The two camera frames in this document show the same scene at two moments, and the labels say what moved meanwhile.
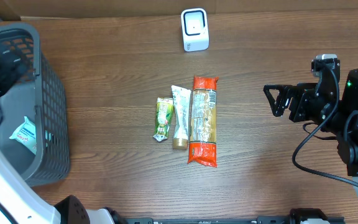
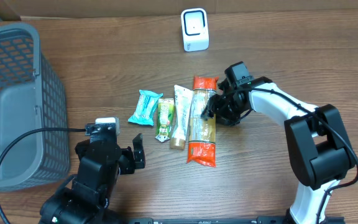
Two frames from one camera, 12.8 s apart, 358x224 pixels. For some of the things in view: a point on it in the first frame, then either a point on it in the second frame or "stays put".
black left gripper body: [2, 77] to [126, 162]
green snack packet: [163, 115] stays put
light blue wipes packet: [27, 135] to [144, 109]
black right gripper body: [316, 107] to [230, 110]
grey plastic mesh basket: [33, 134] stays put
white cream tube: [181, 97] stays put
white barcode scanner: [195, 30] stays put
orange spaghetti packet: [202, 146] stays put
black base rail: [260, 219] stays put
